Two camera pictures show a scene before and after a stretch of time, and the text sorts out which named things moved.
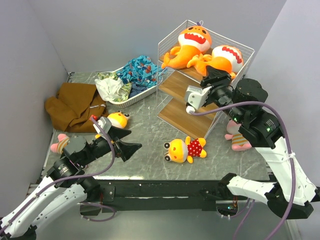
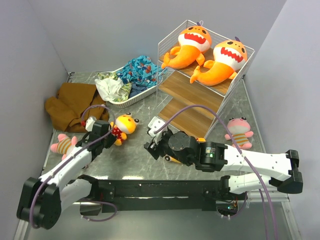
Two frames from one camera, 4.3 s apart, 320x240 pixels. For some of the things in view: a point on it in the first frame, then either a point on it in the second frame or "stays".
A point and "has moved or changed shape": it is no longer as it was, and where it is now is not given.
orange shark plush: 228,57 has moved or changed shape
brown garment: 71,110 stays
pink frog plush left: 59,147 stays
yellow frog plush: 118,120 has moved or changed shape
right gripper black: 214,74 to 152,146
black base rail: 159,195 stays
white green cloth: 111,88 stays
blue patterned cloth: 140,73 stays
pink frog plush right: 239,143 stays
